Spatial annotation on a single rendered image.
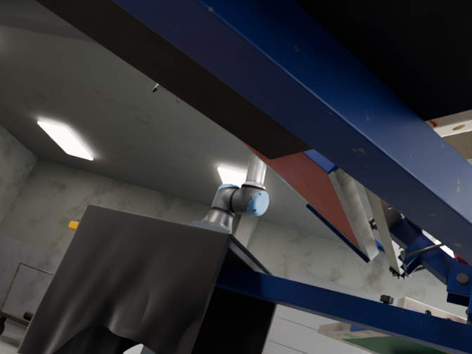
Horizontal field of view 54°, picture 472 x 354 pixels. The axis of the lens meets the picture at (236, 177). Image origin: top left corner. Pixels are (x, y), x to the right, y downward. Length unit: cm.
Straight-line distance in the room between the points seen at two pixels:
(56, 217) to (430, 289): 789
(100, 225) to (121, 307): 25
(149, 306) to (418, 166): 84
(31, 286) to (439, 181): 1050
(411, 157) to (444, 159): 5
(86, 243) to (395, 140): 104
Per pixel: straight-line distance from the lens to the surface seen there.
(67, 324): 129
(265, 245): 947
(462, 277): 116
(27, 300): 1076
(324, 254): 940
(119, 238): 127
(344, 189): 110
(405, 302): 157
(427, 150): 46
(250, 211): 207
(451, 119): 79
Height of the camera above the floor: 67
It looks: 21 degrees up
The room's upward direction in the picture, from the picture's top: 21 degrees clockwise
